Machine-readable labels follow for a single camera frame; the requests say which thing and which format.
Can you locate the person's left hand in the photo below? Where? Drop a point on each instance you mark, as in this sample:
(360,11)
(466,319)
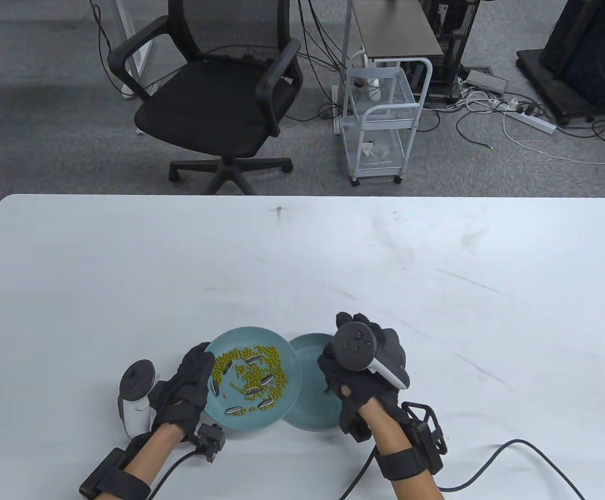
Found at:
(185,396)

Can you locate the person's right hand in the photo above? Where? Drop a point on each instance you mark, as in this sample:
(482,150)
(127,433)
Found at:
(365,390)

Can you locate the grey white handheld controller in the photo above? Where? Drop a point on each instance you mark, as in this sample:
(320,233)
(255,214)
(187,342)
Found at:
(136,411)
(354,346)

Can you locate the group of sunflower seeds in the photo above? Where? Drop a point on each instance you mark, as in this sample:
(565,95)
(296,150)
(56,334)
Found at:
(235,411)

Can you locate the teal plate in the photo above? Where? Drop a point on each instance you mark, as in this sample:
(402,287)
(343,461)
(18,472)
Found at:
(307,401)
(240,336)

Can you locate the person's left forearm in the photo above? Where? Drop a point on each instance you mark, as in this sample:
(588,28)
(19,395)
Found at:
(154,448)

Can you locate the black forearm pack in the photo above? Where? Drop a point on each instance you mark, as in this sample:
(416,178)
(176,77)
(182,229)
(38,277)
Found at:
(427,437)
(99,476)

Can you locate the pile of green beans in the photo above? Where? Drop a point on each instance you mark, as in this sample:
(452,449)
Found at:
(276,364)

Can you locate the white rolling cart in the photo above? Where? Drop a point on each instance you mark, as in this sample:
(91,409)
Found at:
(380,162)

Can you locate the white crumpled paper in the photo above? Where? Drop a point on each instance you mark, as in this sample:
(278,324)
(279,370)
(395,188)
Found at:
(369,150)

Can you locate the black office chair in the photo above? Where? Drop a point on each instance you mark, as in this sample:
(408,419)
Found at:
(203,104)

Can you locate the small white power strip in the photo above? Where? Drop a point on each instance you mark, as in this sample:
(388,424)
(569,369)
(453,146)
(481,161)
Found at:
(335,94)

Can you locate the long white power strip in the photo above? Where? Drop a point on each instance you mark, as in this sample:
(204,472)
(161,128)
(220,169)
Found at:
(534,121)

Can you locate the grey adapter box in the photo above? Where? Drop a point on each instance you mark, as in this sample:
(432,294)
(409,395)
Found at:
(484,79)

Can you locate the brown top side table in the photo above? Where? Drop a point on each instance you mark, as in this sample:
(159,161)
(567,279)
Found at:
(396,31)

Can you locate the black stand base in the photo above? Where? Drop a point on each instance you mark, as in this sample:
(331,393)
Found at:
(529,65)

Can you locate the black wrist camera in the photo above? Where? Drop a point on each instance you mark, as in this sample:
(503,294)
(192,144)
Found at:
(210,441)
(354,427)

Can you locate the white desk leg frame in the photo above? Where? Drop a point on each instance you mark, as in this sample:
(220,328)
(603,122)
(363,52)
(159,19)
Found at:
(138,65)

